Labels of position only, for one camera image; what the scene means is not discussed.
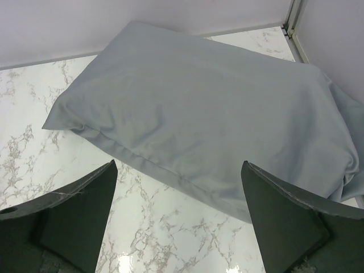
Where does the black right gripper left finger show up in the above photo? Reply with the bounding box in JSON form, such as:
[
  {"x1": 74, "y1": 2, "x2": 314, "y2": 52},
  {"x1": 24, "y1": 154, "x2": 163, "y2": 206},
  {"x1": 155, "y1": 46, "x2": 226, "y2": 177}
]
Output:
[{"x1": 1, "y1": 161, "x2": 118, "y2": 272}]

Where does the aluminium right corner post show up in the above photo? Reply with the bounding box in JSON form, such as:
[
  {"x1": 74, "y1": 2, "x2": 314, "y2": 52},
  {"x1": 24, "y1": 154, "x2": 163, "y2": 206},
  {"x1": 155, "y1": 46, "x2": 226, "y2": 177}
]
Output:
[{"x1": 282, "y1": 0, "x2": 309, "y2": 64}]

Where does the grey pillowcase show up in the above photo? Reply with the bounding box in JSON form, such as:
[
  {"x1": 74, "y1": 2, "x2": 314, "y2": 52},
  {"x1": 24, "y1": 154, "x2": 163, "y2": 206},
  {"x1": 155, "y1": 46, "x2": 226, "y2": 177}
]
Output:
[{"x1": 43, "y1": 22, "x2": 363, "y2": 222}]

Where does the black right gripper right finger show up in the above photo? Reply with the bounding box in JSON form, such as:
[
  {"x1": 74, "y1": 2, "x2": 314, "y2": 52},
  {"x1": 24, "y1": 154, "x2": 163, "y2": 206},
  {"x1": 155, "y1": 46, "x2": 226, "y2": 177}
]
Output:
[{"x1": 241, "y1": 162, "x2": 363, "y2": 272}]

